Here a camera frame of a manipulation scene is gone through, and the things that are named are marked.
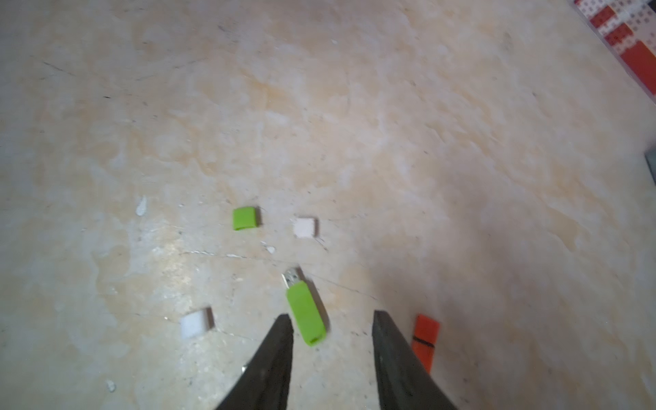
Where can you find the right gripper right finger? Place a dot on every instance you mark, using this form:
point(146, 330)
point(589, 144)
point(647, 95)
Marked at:
point(402, 381)

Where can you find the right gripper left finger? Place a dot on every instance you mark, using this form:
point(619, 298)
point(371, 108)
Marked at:
point(265, 383)

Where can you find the red usb drive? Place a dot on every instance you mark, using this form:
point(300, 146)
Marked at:
point(425, 335)

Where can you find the green usb drive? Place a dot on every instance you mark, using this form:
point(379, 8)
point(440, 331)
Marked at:
point(305, 311)

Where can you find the white usb cap upper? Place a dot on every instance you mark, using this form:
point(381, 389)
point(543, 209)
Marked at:
point(305, 227)

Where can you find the green usb cap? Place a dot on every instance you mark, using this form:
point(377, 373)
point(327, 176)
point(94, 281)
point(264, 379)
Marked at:
point(245, 218)

